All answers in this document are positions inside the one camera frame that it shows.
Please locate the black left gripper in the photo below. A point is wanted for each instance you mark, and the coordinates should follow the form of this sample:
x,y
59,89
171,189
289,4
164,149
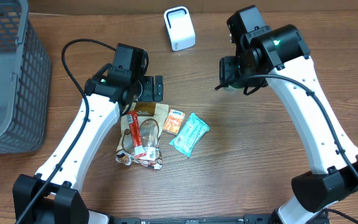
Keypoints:
x,y
157,88

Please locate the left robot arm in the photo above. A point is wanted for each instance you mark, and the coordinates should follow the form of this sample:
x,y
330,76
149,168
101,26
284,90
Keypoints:
x,y
53,194

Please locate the grey plastic mesh basket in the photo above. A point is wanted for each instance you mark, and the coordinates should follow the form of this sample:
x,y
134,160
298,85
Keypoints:
x,y
25,78

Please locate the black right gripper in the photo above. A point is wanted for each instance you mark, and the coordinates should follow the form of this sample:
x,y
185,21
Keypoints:
x,y
228,72

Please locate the teal wet wipes pack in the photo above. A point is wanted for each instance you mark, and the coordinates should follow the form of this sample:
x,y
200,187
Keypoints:
x,y
193,130

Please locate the green lid glass jar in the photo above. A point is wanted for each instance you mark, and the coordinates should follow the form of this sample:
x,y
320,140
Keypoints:
x,y
233,89

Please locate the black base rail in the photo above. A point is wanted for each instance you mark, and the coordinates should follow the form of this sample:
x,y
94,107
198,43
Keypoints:
x,y
179,221

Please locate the white barcode scanner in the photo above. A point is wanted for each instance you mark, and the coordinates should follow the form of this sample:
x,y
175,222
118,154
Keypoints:
x,y
179,28

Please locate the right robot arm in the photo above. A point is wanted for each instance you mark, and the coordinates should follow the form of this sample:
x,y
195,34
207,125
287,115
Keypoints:
x,y
280,59

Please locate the orange tissue packet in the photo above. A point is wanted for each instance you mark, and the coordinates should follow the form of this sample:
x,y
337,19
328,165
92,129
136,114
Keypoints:
x,y
173,121

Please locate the dried food snack bag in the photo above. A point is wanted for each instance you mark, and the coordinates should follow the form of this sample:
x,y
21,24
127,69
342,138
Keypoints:
x,y
150,120

